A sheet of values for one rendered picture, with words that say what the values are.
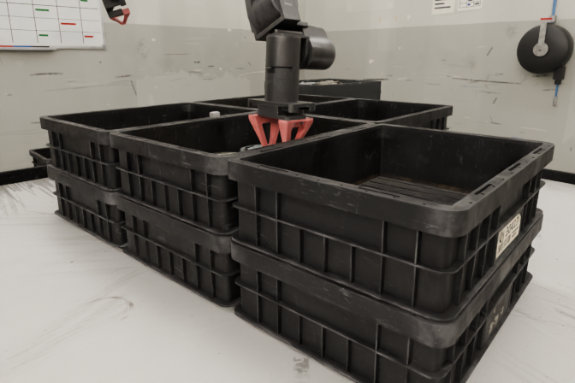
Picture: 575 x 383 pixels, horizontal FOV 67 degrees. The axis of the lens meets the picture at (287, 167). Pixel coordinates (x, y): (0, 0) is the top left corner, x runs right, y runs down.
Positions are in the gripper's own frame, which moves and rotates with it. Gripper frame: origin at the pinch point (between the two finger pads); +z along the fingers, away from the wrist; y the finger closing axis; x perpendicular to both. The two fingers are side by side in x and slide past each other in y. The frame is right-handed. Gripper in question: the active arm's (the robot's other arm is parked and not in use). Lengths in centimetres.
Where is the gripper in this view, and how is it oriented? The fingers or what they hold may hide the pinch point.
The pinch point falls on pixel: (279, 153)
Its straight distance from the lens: 75.2
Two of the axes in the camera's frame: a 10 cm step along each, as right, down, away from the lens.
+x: -6.7, 1.5, -7.2
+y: -7.4, -1.9, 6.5
